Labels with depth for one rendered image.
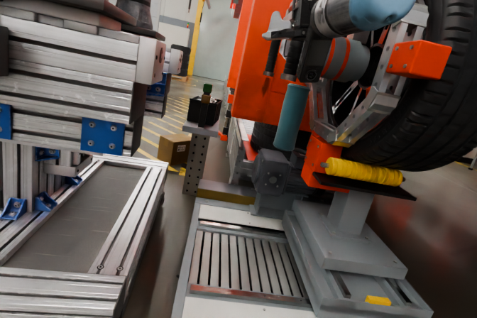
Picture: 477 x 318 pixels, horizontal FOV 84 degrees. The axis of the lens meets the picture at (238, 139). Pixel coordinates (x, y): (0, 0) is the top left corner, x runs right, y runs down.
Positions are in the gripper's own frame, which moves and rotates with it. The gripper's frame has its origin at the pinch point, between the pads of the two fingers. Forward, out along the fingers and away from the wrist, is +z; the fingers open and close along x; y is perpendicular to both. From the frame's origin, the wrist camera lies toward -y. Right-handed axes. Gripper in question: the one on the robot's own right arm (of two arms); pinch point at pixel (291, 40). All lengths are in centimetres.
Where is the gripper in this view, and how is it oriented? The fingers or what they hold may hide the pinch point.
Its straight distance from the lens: 72.2
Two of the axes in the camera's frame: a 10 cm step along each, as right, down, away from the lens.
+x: -9.9, 0.1, -1.7
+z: -1.6, -2.5, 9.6
